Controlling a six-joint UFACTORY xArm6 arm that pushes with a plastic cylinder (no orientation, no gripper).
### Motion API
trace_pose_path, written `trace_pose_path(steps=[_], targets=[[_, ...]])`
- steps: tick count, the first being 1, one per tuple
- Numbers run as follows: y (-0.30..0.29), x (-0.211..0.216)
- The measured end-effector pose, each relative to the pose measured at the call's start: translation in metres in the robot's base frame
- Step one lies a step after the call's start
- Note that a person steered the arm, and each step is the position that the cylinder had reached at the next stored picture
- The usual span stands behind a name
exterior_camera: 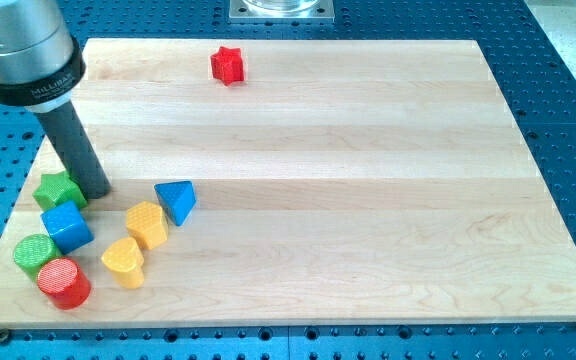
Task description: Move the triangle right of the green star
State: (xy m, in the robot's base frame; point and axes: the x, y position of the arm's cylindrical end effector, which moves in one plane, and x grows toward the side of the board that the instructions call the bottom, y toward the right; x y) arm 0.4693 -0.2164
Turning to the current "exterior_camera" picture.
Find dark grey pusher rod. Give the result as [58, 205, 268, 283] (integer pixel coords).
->
[35, 101, 111, 199]

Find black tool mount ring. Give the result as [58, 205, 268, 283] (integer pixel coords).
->
[0, 35, 86, 107]

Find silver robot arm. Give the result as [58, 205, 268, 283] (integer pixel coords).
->
[0, 0, 110, 199]

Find green star block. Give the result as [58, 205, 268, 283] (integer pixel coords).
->
[32, 171, 88, 211]

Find blue triangle block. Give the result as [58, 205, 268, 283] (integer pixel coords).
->
[154, 181, 196, 227]

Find red star block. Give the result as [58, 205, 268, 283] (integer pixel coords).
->
[210, 46, 245, 86]

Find blue cube block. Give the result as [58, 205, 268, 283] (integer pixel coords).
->
[40, 201, 94, 255]

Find yellow pentagon block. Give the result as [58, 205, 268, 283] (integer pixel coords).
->
[125, 201, 168, 250]

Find green cylinder block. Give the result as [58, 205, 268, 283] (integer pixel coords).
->
[13, 234, 62, 282]

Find yellow heart block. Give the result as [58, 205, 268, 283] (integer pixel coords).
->
[101, 237, 145, 289]

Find red cylinder block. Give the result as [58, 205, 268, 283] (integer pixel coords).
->
[36, 257, 92, 310]

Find wooden board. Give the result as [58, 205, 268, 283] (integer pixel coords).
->
[0, 37, 576, 331]

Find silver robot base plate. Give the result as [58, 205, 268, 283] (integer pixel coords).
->
[228, 0, 335, 22]

